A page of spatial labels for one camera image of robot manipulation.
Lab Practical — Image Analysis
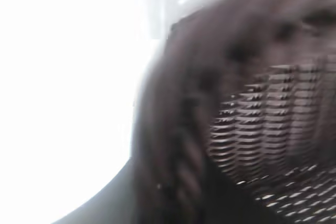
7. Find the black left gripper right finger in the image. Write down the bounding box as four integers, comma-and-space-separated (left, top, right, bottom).
204, 157, 274, 224

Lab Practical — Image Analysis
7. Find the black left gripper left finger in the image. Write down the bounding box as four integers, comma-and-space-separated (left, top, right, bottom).
49, 155, 133, 224

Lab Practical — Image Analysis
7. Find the dark brown woven basket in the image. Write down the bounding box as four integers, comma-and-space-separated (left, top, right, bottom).
132, 0, 336, 224

